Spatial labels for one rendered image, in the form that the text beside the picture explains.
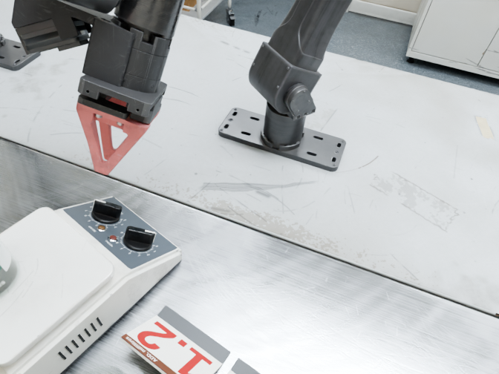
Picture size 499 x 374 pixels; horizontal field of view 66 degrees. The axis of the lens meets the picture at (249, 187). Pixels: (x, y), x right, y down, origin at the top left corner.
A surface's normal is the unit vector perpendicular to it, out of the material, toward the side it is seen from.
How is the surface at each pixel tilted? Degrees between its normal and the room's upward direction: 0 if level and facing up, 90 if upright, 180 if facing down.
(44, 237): 0
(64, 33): 66
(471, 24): 90
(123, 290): 90
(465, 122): 0
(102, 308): 90
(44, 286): 0
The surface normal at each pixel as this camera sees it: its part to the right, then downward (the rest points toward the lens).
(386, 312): 0.06, -0.64
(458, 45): -0.36, 0.70
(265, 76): -0.73, 0.04
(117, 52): 0.04, 0.44
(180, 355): 0.40, -0.89
